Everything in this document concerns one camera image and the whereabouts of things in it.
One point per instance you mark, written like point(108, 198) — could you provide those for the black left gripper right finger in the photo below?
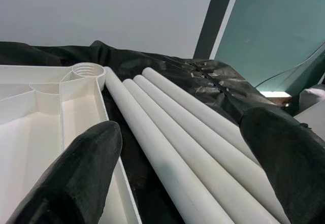
point(292, 163)

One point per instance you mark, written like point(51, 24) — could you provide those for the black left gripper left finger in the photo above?
point(76, 178)

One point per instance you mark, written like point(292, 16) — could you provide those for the white plastic table top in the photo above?
point(25, 132)

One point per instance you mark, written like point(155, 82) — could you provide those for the white plastic table leg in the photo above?
point(203, 137)
point(198, 107)
point(193, 158)
point(162, 158)

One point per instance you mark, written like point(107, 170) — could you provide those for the black plastic sheet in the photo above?
point(177, 66)

